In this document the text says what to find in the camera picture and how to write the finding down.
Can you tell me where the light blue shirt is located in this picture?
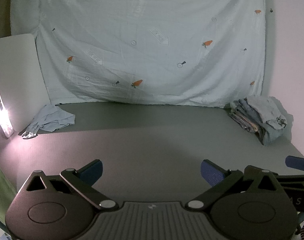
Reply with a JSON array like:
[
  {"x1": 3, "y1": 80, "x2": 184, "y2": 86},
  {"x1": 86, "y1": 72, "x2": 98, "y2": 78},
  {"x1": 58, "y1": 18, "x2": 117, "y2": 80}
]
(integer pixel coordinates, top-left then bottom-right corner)
[{"x1": 21, "y1": 104, "x2": 76, "y2": 139}]

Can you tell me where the patterned garment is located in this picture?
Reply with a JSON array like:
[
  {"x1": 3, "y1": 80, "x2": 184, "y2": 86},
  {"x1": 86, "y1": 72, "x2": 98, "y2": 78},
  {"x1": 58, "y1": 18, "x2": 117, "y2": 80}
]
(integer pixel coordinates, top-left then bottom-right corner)
[{"x1": 229, "y1": 112, "x2": 259, "y2": 133}]

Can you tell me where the grey folded garment on pile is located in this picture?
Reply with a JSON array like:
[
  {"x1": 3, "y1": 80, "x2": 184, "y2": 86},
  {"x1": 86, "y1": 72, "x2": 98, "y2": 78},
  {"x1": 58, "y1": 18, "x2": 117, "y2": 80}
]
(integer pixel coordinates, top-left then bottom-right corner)
[{"x1": 230, "y1": 95, "x2": 287, "y2": 145}]

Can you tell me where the green cloth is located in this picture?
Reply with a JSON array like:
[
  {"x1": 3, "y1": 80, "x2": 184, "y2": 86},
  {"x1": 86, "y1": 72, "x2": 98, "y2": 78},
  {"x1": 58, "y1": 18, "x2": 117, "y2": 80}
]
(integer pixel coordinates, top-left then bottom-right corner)
[{"x1": 0, "y1": 168, "x2": 17, "y2": 225}]

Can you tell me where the white panel board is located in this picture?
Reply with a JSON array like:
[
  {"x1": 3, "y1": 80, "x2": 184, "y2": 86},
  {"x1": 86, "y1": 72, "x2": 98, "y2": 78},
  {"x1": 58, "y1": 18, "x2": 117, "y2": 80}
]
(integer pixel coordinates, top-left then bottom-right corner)
[{"x1": 0, "y1": 34, "x2": 50, "y2": 132}]

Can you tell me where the carrot print backdrop sheet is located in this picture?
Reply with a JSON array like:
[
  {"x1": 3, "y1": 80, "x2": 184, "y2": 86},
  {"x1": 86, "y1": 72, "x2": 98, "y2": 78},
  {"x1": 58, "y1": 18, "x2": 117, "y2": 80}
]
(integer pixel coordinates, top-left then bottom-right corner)
[{"x1": 10, "y1": 0, "x2": 266, "y2": 107}]

